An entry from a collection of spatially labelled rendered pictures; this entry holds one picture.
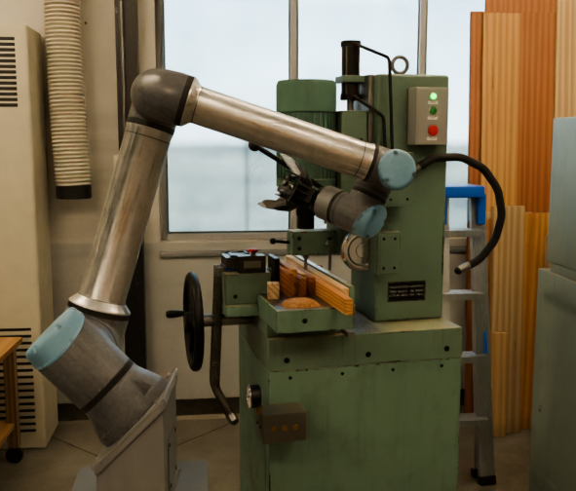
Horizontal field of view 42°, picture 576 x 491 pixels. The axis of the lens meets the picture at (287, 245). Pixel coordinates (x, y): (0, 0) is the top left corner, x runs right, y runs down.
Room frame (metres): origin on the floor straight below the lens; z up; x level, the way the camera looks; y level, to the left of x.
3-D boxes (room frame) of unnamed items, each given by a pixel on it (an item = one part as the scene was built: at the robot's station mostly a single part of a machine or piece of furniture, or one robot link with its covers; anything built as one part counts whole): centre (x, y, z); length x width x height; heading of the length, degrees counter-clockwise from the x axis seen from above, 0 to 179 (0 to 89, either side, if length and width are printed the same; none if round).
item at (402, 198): (2.14, -0.30, 1.23); 0.09 x 0.08 x 0.15; 104
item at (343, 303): (2.13, -0.08, 0.92); 0.60 x 0.02 x 0.04; 14
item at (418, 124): (2.18, -0.40, 1.40); 0.10 x 0.06 x 0.16; 104
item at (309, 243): (2.24, -0.07, 1.03); 0.14 x 0.07 x 0.09; 104
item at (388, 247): (2.13, -0.27, 1.02); 0.09 x 0.07 x 0.12; 14
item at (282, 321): (2.19, 0.05, 0.87); 0.61 x 0.30 x 0.06; 14
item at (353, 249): (2.14, -0.21, 1.02); 0.12 x 0.03 x 0.12; 104
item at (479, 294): (2.90, -0.68, 0.58); 0.27 x 0.25 x 1.16; 7
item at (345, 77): (2.27, -0.19, 1.54); 0.08 x 0.08 x 0.17; 14
